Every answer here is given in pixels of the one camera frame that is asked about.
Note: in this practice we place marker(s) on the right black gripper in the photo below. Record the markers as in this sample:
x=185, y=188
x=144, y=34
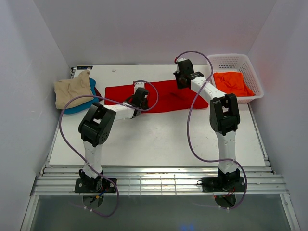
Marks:
x=181, y=81

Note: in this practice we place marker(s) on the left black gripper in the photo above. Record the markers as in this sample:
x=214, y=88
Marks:
x=135, y=110

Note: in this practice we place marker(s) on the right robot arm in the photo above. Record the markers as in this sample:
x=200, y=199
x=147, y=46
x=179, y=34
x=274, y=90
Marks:
x=224, y=119

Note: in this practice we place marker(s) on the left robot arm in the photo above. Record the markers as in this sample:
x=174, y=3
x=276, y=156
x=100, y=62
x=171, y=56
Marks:
x=95, y=128

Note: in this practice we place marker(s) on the dark red folded t shirt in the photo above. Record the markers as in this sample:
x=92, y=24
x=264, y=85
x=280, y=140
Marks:
x=97, y=92

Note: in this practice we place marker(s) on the white plastic basket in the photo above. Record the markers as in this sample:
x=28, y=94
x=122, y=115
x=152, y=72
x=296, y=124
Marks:
x=233, y=62

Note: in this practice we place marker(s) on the orange t shirt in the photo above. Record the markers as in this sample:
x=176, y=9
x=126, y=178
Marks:
x=232, y=82

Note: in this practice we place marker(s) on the blue folded t shirt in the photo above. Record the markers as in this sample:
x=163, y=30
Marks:
x=76, y=107

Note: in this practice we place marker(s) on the blue label sticker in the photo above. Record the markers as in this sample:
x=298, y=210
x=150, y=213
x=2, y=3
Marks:
x=84, y=67

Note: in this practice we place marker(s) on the beige folded t shirt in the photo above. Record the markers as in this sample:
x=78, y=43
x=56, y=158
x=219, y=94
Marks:
x=67, y=89

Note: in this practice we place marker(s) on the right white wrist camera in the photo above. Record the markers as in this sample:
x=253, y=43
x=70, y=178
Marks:
x=178, y=62

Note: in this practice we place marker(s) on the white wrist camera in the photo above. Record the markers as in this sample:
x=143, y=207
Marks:
x=178, y=62
x=138, y=84

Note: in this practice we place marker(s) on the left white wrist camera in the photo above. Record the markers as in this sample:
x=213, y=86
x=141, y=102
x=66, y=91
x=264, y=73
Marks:
x=138, y=84

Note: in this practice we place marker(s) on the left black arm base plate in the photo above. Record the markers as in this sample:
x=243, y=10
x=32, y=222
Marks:
x=99, y=186

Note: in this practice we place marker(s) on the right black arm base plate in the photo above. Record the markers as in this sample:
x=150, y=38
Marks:
x=214, y=184

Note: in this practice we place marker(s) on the aluminium frame rail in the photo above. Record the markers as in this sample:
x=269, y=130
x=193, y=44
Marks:
x=156, y=181

